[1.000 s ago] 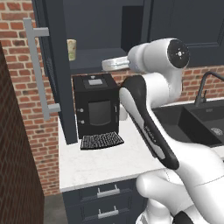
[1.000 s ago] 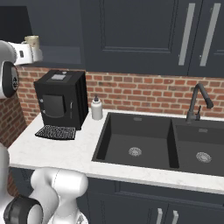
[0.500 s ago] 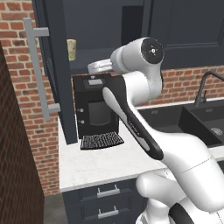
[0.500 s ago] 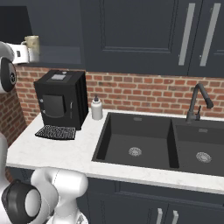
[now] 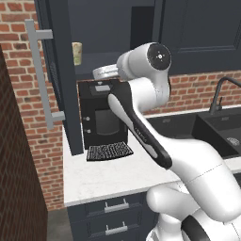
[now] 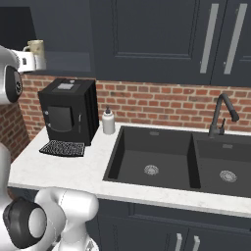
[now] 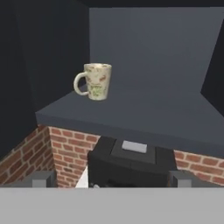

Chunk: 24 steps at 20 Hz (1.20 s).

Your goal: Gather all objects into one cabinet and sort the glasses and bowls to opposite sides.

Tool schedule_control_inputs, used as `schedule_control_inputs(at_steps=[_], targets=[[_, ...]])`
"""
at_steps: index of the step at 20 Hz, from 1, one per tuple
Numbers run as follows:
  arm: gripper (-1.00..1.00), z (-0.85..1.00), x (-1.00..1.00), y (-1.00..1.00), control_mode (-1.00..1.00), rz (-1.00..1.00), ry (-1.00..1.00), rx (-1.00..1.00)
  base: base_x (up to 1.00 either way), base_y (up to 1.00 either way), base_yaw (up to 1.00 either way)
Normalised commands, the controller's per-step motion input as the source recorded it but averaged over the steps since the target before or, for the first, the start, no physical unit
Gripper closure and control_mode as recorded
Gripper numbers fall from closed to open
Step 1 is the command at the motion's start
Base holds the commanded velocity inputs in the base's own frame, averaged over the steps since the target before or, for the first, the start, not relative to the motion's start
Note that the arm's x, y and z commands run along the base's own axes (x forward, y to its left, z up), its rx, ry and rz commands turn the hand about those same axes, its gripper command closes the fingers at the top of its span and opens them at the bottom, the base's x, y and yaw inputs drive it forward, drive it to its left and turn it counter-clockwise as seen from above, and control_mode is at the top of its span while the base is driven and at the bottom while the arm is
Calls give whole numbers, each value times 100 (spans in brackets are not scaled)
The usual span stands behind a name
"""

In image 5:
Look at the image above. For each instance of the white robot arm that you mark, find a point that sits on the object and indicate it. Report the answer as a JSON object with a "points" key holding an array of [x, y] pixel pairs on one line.
{"points": [[204, 175]]}

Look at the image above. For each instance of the dark blue open cabinet door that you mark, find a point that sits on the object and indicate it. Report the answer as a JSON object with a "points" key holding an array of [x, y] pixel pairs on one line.
{"points": [[64, 78]]}

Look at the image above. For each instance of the dark blue closed cabinet door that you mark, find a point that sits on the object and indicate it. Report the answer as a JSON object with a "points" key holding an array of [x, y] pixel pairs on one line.
{"points": [[204, 34]]}

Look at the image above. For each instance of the black coffee machine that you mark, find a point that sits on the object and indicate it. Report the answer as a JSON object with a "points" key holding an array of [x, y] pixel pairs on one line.
{"points": [[103, 122]]}

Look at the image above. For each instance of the grey bowl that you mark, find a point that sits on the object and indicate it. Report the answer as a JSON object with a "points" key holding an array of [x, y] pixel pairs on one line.
{"points": [[103, 72]]}

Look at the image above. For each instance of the beige green glass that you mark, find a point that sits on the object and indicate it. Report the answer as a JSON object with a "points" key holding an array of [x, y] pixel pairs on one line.
{"points": [[77, 53]]}

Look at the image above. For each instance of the dark blue drawer front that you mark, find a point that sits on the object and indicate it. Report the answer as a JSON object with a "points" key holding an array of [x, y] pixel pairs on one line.
{"points": [[88, 207], [91, 229]]}

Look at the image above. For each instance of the black sink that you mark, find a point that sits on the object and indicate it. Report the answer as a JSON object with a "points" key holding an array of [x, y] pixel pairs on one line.
{"points": [[216, 128]]}

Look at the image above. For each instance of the black tap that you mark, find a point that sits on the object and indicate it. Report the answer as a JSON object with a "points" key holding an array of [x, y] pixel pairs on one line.
{"points": [[218, 94]]}

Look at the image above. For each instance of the dark blue wall cabinet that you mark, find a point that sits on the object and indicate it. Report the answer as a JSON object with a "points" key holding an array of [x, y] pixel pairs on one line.
{"points": [[103, 28]]}

